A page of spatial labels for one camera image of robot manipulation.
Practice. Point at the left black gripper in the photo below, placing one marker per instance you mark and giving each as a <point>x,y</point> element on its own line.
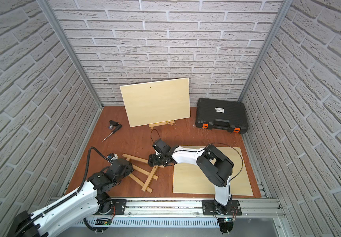
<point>126,165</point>

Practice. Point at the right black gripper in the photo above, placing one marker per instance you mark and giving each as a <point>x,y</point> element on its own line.
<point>152,160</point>

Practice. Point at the small wooden easel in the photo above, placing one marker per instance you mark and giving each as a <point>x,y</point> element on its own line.
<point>143,174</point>
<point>170,122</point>

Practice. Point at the light plywood board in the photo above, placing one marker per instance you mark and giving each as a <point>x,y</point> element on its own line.
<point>189,179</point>
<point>156,102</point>

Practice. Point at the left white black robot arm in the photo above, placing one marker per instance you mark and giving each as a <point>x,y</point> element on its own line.
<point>89,198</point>

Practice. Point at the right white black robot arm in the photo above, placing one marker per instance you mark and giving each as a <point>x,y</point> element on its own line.
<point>215,165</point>

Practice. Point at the small black clamp part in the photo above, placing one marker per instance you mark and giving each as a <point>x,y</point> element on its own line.
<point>113,124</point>

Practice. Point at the black plastic tool case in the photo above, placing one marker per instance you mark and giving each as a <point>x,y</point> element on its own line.
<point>221,114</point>

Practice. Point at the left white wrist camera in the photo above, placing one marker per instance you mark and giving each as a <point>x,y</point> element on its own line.
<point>111,157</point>

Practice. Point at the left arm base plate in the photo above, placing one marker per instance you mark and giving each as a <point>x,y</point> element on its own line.
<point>114,206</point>

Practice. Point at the black handled screwdriver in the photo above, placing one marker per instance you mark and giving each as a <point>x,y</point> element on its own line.
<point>117,128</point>

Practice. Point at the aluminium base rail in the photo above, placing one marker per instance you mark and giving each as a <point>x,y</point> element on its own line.
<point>192,208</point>

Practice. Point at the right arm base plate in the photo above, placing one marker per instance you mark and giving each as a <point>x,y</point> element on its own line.
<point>212,207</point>

